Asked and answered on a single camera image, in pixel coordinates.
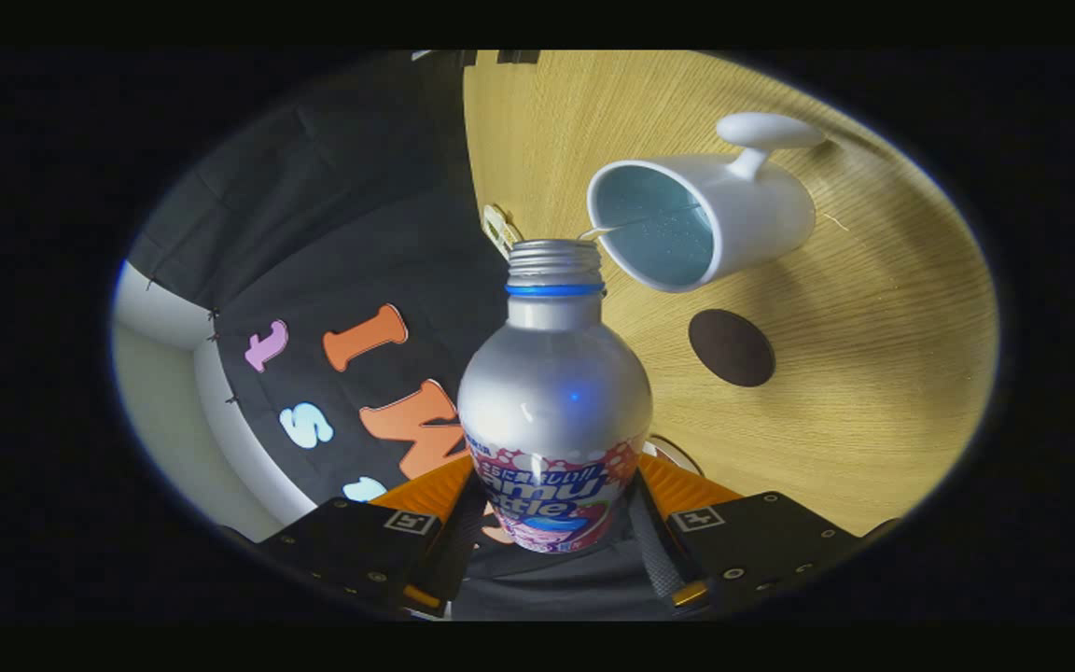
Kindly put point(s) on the black table clamp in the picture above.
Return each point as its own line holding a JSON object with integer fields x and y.
{"x": 517, "y": 57}

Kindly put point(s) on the wooden table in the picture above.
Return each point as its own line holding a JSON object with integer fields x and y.
{"x": 873, "y": 327}

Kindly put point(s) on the black backdrop cloth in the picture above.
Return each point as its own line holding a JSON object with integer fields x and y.
{"x": 360, "y": 187}

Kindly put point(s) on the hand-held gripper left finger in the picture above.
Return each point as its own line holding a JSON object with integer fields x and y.
{"x": 453, "y": 555}

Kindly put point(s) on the silver juice bottle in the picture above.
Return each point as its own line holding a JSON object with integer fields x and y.
{"x": 551, "y": 383}

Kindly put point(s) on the white palette tray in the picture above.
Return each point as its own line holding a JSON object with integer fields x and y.
{"x": 498, "y": 229}

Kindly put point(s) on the dark brown round coaster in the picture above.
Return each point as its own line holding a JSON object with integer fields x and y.
{"x": 732, "y": 348}

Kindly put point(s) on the white cup with blue inside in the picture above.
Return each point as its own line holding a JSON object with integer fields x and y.
{"x": 761, "y": 215}

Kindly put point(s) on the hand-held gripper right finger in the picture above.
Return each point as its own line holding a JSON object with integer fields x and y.
{"x": 654, "y": 560}

